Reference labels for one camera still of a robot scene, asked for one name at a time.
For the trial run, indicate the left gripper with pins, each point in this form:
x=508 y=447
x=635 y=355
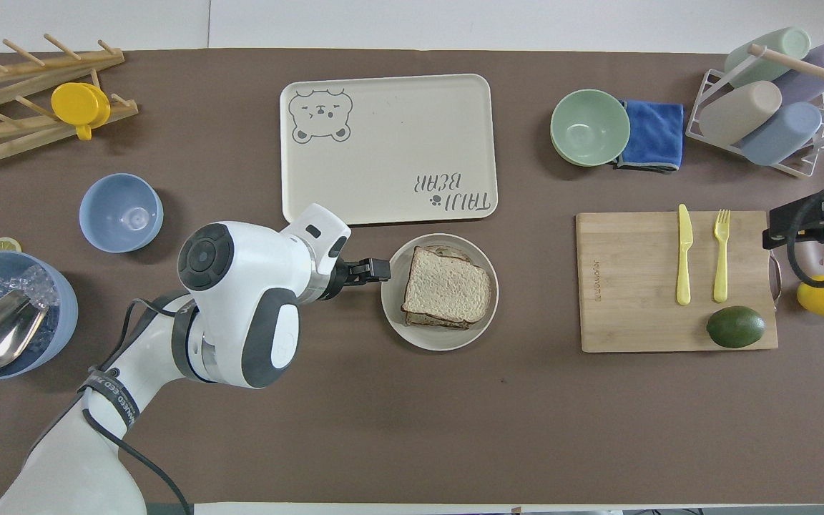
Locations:
x=340 y=275

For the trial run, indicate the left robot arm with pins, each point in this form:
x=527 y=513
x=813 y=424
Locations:
x=240 y=286

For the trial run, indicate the cream round plate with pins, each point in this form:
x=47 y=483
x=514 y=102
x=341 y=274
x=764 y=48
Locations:
x=440 y=337

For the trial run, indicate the light blue cup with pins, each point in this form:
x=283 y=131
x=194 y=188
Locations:
x=782 y=134

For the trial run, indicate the yellow plastic fork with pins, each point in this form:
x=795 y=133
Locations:
x=721 y=265

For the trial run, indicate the toasted bread slice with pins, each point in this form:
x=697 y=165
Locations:
x=446 y=285
x=448 y=322

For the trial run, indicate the green avocado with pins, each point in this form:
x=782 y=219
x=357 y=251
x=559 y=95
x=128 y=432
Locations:
x=736 y=327

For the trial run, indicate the yellow plastic knife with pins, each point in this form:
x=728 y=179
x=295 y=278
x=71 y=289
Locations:
x=684 y=257

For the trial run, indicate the beige cup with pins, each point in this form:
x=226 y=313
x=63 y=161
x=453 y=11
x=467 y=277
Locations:
x=741 y=112

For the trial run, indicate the cream tray with bear print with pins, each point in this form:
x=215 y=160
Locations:
x=398 y=136

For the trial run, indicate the purple cup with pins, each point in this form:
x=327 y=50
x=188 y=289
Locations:
x=823 y=68

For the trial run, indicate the wooden rod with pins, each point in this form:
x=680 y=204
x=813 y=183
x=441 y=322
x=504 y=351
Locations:
x=805 y=66

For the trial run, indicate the green cup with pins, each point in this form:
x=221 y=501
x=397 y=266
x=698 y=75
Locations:
x=777 y=50

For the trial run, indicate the blue cloth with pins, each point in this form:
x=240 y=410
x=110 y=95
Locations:
x=655 y=134

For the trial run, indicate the wooden cutting board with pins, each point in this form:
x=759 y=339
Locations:
x=634 y=286

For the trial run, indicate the blue bowl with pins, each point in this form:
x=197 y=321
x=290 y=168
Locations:
x=121 y=213

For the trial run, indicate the green bowl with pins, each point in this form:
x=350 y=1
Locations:
x=589 y=125

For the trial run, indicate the blue ice bucket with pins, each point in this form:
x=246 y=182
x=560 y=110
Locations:
x=61 y=322

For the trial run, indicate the clear ice cubes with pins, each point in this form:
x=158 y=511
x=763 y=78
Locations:
x=34 y=282

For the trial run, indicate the yellow cup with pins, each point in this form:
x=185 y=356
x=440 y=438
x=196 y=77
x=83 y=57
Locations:
x=77 y=104

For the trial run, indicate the lemon slice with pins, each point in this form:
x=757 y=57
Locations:
x=4 y=245

